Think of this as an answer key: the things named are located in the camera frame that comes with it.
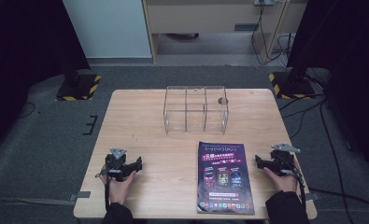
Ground left hand-held gripper cable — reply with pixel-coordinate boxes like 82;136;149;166
94;169;112;213

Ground thin black floor cable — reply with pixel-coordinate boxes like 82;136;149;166
17;101;37;119

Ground white panel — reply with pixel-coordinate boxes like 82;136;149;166
62;0;152;60

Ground grey tape strip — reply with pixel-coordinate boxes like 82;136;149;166
68;190;92;202
305;192;322;202

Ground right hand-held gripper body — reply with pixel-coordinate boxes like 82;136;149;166
267;143;302;177

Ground hand-held gripper cable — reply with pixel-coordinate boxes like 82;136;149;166
279;155;307;213
94;169;112;213

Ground right hand-held gripper cable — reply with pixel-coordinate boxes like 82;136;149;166
279;155;307;213

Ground person's left hand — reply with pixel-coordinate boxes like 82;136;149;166
99;164;137;206

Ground clear acrylic divided organizer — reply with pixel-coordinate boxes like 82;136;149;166
163;85;230;135

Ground long black floor cable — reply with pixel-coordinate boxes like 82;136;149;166
319;92;369;224

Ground dark purple magazine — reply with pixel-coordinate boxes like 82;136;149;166
196;141;256;216

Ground white power strip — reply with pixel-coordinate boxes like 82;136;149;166
253;0;277;7

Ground black hanging cables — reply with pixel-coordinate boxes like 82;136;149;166
250;3;295;67

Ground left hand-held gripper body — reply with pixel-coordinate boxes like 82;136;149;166
105;147;135;183

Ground black stand base striped tape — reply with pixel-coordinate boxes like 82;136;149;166
268;70;317;100
55;70;103;103

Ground person's right hand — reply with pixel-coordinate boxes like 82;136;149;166
263;158;299;194

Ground light wooden desk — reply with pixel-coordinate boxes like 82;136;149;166
141;0;308;64

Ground black curtain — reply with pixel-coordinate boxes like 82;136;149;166
285;0;369;171
0;0;92;158

